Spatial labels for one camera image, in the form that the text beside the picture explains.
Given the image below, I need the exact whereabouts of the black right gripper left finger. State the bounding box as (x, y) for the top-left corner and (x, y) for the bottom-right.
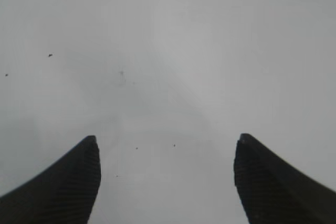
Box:
(1, 135), (101, 224)

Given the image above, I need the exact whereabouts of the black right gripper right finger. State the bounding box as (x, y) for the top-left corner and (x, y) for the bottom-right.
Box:
(234, 133), (335, 223)

